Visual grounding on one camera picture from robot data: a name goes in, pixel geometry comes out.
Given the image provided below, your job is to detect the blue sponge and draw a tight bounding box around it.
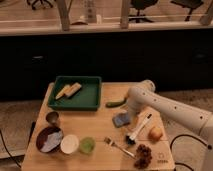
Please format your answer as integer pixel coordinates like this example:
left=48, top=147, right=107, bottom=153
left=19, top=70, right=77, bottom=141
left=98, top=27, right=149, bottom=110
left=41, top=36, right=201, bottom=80
left=112, top=113, right=130, bottom=128

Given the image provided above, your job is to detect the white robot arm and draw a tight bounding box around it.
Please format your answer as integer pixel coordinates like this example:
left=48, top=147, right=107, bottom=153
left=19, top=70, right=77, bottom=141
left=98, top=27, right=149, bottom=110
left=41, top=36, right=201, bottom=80
left=127, top=80, right=213, bottom=171

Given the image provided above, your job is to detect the green plastic tray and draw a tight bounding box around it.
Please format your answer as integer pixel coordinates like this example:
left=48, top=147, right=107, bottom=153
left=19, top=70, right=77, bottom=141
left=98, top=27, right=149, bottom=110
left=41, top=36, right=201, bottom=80
left=47, top=76, right=102, bottom=111

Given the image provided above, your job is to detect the green cucumber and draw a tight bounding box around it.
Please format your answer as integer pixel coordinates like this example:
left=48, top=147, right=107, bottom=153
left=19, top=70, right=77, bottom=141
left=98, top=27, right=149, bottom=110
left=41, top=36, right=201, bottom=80
left=105, top=98, right=126, bottom=108

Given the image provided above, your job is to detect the orange yellow fruit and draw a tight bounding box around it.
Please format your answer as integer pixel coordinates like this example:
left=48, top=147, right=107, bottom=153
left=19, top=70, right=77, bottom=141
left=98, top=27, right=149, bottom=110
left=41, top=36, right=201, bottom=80
left=149, top=127, right=163, bottom=141

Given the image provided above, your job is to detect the silver fork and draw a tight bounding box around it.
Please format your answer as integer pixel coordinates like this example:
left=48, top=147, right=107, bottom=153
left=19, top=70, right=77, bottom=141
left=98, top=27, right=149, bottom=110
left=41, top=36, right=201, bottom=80
left=104, top=137, right=136, bottom=159

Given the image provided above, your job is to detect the brown grape bunch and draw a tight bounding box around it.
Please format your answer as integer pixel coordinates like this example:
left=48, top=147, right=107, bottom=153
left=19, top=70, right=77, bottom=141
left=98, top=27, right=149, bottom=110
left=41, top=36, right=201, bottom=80
left=134, top=144, right=152, bottom=169

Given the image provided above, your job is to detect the green cup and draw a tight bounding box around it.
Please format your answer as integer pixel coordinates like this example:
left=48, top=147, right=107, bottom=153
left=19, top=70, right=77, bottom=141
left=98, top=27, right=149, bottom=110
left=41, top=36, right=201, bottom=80
left=79, top=137, right=95, bottom=154

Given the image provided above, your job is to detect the small metal cup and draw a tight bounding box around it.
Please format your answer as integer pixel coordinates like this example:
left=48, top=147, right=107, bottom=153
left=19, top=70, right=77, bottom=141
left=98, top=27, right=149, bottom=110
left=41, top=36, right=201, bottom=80
left=46, top=111, right=60, bottom=126

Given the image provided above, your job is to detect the white crumpled cloth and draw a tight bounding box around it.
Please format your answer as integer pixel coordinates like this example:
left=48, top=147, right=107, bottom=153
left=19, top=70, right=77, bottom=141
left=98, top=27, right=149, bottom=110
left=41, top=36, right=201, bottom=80
left=41, top=131, right=63, bottom=153

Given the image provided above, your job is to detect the dark red bowl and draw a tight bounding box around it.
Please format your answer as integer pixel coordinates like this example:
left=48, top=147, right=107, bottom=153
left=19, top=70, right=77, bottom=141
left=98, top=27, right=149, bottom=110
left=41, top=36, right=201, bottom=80
left=36, top=126, right=63, bottom=153

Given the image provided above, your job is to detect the black office chair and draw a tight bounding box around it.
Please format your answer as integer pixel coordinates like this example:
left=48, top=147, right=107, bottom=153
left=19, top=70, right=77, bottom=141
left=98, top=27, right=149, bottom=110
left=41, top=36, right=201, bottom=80
left=129, top=0, right=158, bottom=23

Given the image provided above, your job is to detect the black cable right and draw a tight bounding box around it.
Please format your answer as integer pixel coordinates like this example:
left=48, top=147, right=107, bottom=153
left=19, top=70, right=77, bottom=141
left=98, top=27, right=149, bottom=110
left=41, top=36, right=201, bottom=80
left=169, top=133, right=206, bottom=171

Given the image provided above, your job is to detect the black cable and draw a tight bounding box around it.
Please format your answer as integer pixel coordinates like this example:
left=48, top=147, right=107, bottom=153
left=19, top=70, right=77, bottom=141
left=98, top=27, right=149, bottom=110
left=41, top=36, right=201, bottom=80
left=0, top=129, right=23, bottom=169
left=169, top=133, right=206, bottom=171

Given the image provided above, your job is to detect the black cable left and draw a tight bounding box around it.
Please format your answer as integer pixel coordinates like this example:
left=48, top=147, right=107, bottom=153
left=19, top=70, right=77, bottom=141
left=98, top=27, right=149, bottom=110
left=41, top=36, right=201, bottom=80
left=0, top=129, right=23, bottom=169

